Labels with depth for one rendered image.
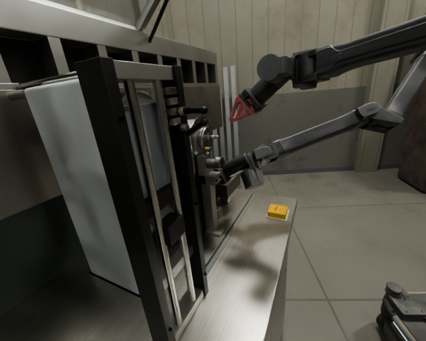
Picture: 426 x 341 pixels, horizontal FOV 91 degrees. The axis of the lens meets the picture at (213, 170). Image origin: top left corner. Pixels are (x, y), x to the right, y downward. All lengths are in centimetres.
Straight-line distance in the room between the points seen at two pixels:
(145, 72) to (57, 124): 29
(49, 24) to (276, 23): 305
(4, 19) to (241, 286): 88
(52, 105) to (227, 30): 309
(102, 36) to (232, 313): 93
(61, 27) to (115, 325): 81
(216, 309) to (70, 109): 55
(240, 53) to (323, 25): 114
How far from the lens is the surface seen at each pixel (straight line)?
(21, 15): 81
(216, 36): 347
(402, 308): 160
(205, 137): 69
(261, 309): 61
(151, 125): 38
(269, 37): 351
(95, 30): 92
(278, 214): 88
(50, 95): 56
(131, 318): 65
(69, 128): 54
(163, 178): 41
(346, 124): 86
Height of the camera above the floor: 139
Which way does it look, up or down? 20 degrees down
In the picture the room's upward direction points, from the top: 5 degrees counter-clockwise
